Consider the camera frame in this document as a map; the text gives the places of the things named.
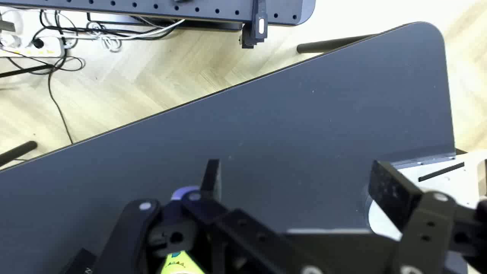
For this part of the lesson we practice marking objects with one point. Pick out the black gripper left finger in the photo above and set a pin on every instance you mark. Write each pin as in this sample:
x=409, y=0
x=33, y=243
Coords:
x=210, y=184

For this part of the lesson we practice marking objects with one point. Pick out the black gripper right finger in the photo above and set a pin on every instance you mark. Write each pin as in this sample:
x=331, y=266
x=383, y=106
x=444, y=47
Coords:
x=392, y=192

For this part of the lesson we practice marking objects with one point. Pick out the glue stick with yellow label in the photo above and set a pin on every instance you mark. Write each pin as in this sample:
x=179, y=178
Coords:
x=179, y=262

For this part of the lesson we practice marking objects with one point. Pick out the white mandoline slicer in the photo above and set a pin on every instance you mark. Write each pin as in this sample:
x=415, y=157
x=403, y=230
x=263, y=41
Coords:
x=461, y=176

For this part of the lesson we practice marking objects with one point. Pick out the black table leg foot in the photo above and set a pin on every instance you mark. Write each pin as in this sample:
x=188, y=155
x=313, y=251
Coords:
x=15, y=152

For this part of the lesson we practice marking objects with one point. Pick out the white power strip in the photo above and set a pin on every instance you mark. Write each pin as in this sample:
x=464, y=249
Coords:
x=16, y=32

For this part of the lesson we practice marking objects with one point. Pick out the black perforated metal rail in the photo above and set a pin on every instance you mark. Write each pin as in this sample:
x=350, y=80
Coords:
x=254, y=15

